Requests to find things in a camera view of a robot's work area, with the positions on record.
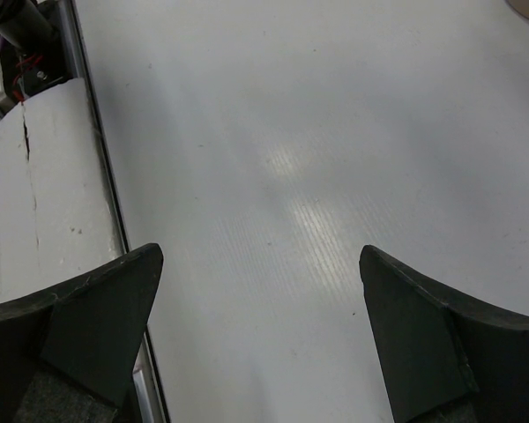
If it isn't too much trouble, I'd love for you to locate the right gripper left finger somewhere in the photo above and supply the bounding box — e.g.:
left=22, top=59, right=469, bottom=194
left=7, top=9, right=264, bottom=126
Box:
left=0, top=243, right=163, bottom=422

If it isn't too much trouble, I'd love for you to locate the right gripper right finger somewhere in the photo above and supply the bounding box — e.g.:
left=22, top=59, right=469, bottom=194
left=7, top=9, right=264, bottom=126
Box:
left=359, top=245, right=529, bottom=422

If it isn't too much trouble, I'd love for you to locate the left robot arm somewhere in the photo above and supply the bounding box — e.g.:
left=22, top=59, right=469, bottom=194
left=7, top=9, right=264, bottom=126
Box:
left=0, top=0, right=56, bottom=52

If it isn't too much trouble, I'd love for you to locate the silver foil tape sheet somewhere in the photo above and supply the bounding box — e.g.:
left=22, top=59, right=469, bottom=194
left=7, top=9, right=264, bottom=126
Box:
left=0, top=78, right=120, bottom=303

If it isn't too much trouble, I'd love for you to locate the aluminium rail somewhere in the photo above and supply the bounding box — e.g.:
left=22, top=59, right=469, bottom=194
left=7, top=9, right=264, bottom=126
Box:
left=60, top=1, right=171, bottom=422

